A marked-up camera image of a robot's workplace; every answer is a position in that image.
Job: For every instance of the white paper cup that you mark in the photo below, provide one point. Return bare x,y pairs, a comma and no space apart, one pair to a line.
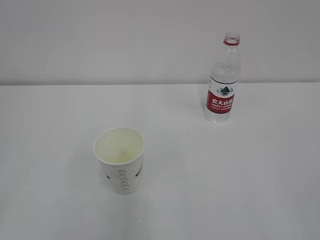
120,152

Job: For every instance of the Nongfu Spring water bottle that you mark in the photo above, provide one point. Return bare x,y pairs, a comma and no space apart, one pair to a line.
224,77

